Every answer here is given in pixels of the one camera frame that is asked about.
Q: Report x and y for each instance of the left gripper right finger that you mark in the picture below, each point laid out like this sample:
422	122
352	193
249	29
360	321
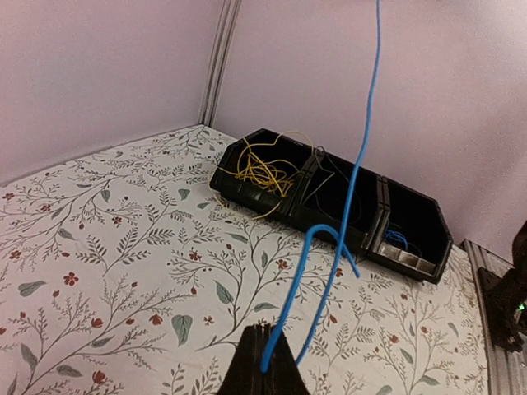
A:
283	376

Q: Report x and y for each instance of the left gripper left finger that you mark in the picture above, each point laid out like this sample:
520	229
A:
243	376

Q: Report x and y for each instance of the floral table mat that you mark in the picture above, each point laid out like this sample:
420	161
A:
121	274

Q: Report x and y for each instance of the black plastic bin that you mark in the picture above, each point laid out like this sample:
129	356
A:
301	186

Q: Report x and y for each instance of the aluminium front rail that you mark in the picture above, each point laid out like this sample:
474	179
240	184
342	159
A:
506	370

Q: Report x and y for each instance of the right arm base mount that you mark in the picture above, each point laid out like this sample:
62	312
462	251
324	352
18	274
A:
503	296

